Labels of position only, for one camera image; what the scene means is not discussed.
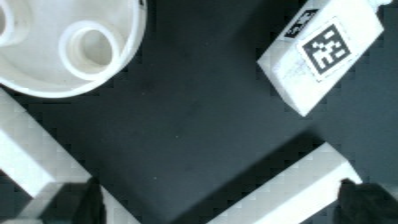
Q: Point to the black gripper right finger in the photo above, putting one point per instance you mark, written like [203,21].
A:
[366,204]

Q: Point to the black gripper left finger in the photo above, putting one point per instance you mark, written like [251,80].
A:
[77,205]

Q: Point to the white stool leg with tags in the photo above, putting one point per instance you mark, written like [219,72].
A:
[317,48]

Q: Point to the white round stool seat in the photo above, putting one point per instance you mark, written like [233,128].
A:
[70,41]

